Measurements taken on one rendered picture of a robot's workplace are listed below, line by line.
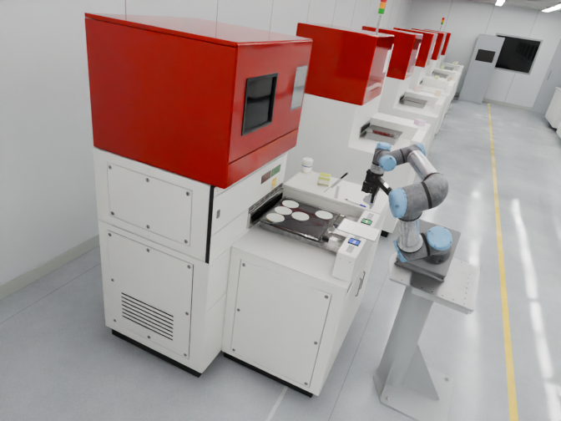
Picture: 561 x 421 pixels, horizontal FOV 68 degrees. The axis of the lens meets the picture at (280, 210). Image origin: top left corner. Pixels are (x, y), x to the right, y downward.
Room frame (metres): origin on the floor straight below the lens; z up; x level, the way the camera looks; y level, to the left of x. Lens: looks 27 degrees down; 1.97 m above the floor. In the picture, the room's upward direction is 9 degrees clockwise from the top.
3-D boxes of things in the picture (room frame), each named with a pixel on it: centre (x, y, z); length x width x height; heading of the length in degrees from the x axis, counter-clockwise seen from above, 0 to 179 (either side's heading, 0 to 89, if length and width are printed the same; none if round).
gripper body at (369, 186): (2.04, -0.46, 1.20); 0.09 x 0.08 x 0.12; 68
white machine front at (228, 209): (2.01, 0.16, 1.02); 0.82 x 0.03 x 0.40; 159
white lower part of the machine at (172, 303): (2.13, 0.48, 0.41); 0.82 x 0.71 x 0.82; 159
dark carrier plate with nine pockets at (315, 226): (2.11, -0.12, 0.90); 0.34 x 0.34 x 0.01; 69
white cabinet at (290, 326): (2.15, -0.24, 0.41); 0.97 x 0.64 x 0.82; 159
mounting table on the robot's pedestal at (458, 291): (1.87, -0.85, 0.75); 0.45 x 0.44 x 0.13; 66
